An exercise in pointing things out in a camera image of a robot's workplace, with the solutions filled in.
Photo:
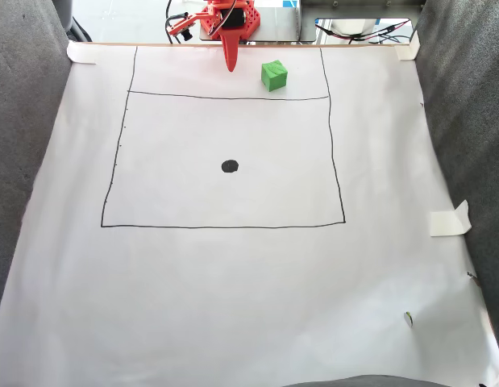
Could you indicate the green cube block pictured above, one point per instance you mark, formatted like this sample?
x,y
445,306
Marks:
x,y
274,76

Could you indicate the white paper sheet black lines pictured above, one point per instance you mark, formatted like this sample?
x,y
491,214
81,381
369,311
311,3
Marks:
x,y
233,282

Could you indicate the dark post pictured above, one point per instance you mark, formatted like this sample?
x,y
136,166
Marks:
x,y
67,16

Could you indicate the orange bracket black camera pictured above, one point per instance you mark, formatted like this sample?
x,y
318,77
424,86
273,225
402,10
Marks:
x,y
184,26

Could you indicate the white tape piece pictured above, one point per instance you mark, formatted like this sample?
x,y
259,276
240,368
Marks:
x,y
446,223
81,53
408,48

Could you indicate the grey felt wall panel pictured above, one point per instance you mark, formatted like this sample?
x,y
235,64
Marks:
x,y
23,141
466,141

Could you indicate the black dot mark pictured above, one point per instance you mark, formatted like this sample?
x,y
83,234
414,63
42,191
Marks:
x,y
229,166

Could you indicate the grey metal frame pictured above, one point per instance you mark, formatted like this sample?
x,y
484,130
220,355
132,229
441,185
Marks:
x,y
354,8

